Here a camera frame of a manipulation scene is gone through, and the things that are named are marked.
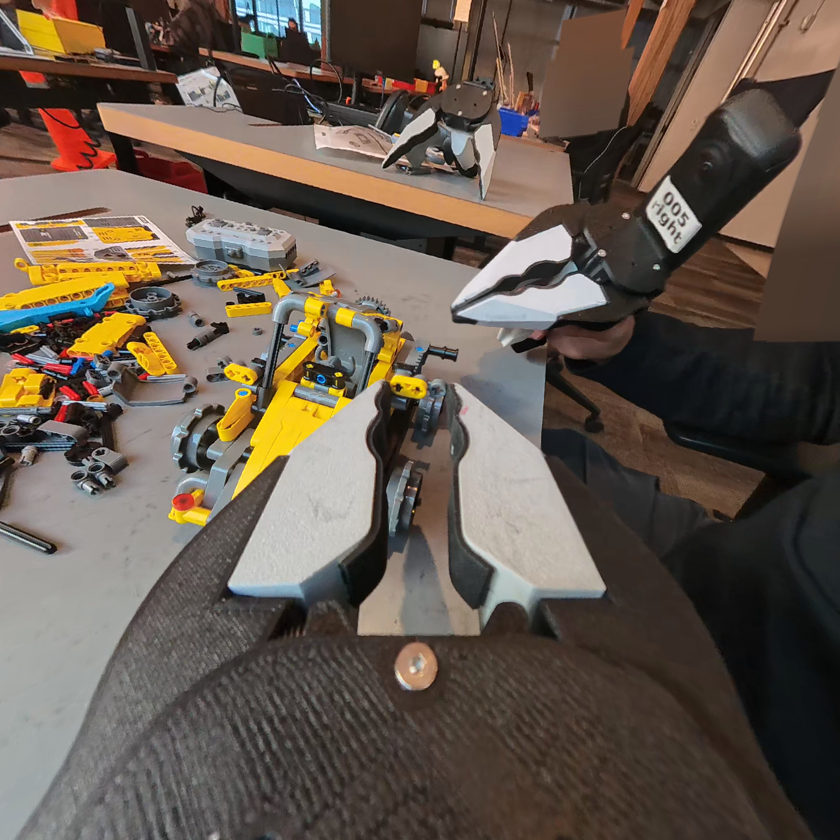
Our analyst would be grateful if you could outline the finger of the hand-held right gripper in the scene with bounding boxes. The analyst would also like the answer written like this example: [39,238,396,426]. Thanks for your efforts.
[451,271,613,330]
[451,225,580,311]

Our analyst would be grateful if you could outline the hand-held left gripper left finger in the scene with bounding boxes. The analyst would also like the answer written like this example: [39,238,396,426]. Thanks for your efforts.
[226,381,389,608]

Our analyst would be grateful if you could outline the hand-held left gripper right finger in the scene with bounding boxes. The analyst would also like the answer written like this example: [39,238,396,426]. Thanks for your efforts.
[448,382,607,631]

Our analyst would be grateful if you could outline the yellow toy brick vehicle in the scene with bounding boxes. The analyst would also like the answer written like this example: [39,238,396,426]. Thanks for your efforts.
[167,292,460,549]

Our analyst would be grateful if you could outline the grey toothed rack brick assembly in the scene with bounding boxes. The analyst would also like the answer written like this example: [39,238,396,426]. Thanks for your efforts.
[390,341,460,398]

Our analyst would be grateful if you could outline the person's right forearm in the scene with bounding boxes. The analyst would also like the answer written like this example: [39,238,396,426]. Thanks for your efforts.
[567,311,840,448]

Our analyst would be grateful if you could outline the person's right hand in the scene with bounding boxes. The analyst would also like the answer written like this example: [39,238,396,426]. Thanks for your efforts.
[530,317,636,363]

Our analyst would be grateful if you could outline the black office chair base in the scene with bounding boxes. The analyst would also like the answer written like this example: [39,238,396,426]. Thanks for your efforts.
[545,357,605,434]

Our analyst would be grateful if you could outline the blue storage bin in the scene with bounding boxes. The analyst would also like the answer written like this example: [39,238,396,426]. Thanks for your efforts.
[497,105,540,139]

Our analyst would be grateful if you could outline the idle black grey gripper device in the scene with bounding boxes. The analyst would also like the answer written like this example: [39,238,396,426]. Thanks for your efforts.
[381,79,503,201]

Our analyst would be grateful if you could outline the white paper sheet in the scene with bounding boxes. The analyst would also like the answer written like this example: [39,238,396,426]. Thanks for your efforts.
[314,125,401,158]

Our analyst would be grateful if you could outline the person's dark clothing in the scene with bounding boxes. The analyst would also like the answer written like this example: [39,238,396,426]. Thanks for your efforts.
[543,427,840,840]

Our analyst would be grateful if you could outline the dark monitor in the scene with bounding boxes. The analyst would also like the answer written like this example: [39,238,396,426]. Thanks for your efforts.
[328,0,421,80]

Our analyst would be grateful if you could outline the pile of yellow red bricks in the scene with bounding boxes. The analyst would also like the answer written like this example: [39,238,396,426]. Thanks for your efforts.
[0,256,342,500]

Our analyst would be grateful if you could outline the black axle rod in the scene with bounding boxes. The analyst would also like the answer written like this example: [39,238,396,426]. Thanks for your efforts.
[0,521,58,556]

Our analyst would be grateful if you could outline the grey toy battery box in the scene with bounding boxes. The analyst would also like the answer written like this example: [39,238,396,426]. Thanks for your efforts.
[185,218,298,265]

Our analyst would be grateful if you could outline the grey side table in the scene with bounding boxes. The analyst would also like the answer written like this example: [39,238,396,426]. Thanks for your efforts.
[97,101,575,240]

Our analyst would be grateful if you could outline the long blue brick piece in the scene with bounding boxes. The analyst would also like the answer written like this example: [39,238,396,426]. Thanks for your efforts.
[0,281,116,334]

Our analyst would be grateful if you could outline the yellow printed leaflet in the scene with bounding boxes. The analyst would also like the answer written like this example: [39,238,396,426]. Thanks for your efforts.
[10,215,198,266]

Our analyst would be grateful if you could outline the white printed booklet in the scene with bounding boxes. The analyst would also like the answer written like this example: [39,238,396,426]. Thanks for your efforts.
[176,66,242,109]

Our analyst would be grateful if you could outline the red crate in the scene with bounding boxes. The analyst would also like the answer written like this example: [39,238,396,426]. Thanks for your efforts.
[134,150,208,194]

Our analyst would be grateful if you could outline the orange traffic cone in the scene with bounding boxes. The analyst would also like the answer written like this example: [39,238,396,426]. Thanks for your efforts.
[20,69,119,173]

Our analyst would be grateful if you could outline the wooden workbench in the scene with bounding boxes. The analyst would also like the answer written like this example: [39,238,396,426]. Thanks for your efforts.
[0,51,368,88]

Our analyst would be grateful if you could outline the yellow storage bins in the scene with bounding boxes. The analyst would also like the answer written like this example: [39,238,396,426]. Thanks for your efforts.
[16,10,106,56]

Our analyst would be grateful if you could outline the tall wooden post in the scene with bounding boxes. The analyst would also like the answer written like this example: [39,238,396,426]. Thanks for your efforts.
[633,0,697,126]

